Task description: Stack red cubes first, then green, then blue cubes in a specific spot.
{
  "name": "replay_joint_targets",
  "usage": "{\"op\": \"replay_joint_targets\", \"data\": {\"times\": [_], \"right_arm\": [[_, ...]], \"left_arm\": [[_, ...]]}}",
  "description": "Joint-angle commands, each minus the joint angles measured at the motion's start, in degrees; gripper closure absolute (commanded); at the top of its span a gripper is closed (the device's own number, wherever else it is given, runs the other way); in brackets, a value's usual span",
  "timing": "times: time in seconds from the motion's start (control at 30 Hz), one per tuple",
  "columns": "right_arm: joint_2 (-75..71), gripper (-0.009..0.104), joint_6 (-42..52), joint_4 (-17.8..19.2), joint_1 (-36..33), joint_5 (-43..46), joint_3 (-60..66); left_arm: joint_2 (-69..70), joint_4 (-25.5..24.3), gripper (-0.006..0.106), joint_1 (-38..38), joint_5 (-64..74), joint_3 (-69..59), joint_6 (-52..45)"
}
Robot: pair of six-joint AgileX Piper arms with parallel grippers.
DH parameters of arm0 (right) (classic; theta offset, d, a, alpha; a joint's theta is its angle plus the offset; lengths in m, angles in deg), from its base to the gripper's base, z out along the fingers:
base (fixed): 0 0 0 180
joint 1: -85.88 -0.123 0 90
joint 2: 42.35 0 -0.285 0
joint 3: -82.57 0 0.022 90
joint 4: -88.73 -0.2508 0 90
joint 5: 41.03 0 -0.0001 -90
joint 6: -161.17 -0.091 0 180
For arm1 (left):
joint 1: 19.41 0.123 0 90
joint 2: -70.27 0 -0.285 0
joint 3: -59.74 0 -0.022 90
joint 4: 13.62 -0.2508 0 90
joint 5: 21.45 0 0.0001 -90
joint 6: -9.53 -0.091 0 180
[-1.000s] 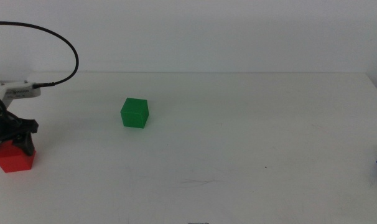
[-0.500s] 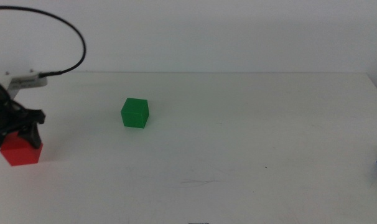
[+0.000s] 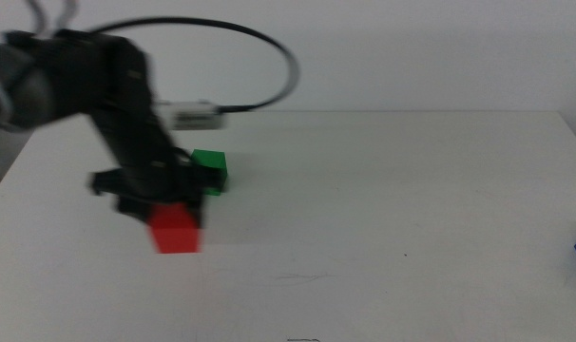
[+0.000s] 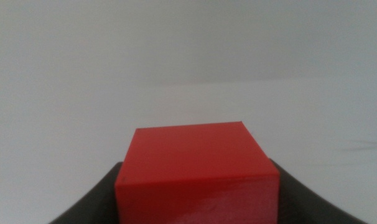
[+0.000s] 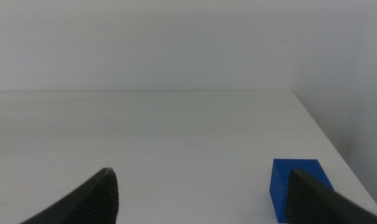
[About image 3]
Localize red cube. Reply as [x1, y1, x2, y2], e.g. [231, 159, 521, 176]
[147, 202, 202, 255]

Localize green cube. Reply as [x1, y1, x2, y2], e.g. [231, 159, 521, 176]
[191, 149, 229, 197]

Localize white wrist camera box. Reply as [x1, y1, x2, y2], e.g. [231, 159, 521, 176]
[157, 100, 226, 131]

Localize black camera cable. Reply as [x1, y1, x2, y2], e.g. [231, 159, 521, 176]
[90, 16, 301, 114]

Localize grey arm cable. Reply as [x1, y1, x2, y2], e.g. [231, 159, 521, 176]
[26, 0, 49, 34]

